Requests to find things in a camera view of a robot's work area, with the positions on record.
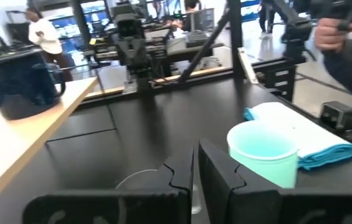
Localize white flat bar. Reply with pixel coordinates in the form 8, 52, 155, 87
237, 47, 259, 85

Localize black frame brace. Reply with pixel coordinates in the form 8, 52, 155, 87
177, 11, 232, 84

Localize black frame post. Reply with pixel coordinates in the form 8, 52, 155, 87
227, 0, 245, 78

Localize dark blue enamel mug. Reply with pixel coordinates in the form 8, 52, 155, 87
0, 51, 67, 121

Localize wooden table side board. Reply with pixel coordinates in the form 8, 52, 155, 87
83, 65, 230, 100

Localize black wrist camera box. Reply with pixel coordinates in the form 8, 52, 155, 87
112, 4, 143, 40

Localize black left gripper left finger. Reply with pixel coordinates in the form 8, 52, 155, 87
22, 147, 194, 224

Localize teal plastic mug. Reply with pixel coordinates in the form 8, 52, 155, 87
226, 119, 300, 190

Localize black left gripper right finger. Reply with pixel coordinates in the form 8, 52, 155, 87
197, 138, 352, 224

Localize black pillar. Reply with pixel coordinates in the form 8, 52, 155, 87
69, 0, 92, 47

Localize wooden shelf board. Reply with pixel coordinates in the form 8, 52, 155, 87
0, 77, 98, 215

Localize black control box white labels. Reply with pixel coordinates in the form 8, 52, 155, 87
253, 58, 298, 102

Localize small black table camera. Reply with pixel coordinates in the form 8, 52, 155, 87
320, 101, 352, 131

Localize folded teal cloth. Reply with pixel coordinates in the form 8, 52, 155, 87
243, 101, 352, 171

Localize black desk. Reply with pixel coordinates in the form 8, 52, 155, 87
82, 39, 226, 74

